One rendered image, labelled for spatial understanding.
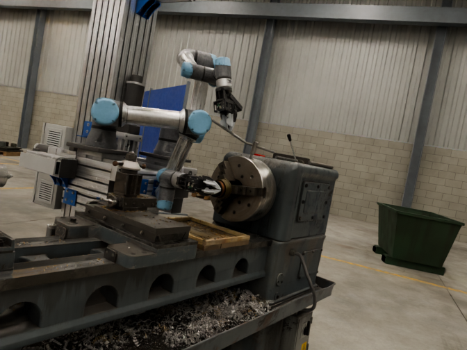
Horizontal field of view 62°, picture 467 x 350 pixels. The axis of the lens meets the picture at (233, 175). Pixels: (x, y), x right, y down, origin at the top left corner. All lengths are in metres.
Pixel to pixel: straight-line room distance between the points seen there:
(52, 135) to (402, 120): 10.54
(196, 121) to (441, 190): 10.50
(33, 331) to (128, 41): 1.56
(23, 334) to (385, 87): 11.61
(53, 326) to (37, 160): 1.01
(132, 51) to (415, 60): 10.69
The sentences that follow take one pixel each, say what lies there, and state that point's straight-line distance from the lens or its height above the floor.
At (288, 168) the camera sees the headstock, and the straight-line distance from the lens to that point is 1.87.
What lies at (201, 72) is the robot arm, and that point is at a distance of 1.96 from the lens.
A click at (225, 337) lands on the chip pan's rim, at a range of 1.55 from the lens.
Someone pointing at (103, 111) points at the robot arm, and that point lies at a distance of 1.78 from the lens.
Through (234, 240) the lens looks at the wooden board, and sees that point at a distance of 1.61.
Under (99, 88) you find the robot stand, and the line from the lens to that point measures 2.23.
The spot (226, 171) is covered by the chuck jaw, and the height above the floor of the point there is 1.16.
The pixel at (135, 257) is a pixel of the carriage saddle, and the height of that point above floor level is 0.90.
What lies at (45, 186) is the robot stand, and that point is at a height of 0.88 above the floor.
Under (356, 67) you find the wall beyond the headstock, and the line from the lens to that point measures 12.32.
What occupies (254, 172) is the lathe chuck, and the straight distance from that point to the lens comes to 1.77.
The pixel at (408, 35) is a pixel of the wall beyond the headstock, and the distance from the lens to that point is 12.56.
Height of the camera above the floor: 1.24
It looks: 3 degrees down
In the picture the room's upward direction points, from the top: 10 degrees clockwise
